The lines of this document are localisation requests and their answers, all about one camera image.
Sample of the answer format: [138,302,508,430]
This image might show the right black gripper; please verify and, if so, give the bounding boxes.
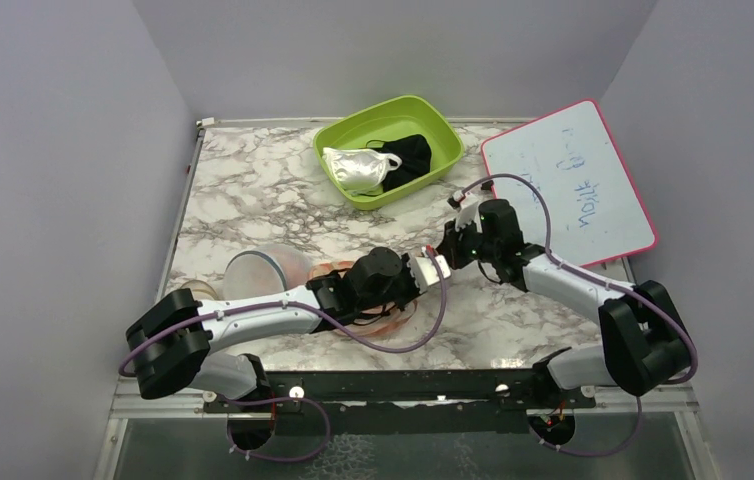
[433,214,500,270]

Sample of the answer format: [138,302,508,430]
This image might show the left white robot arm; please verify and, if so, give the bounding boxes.
[119,247,443,411]

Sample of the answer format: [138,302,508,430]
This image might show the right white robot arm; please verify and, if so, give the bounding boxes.
[436,199,695,407]

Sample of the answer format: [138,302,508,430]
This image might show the white satin bra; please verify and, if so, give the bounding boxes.
[322,147,403,192]

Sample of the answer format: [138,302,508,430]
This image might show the white mesh laundry bag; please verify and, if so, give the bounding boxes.
[221,244,313,300]

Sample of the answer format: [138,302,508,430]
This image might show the black bra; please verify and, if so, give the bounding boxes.
[365,134,432,192]

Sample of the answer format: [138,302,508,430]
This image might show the beige bra cup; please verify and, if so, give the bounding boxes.
[180,279,220,300]

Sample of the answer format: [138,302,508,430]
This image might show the pink framed whiteboard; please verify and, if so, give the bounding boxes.
[481,99,658,267]

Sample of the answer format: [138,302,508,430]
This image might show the green plastic basin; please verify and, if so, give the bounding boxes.
[313,95,465,211]

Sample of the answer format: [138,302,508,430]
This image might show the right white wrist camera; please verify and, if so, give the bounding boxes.
[449,191,480,231]

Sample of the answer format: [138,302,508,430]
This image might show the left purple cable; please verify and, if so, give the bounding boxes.
[117,246,450,379]

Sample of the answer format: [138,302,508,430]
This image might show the purple cable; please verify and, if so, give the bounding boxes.
[117,246,450,379]
[449,173,700,386]

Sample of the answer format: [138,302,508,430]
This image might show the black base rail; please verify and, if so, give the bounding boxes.
[203,369,596,436]

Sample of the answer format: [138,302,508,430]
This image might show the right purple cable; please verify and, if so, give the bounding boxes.
[449,173,700,386]

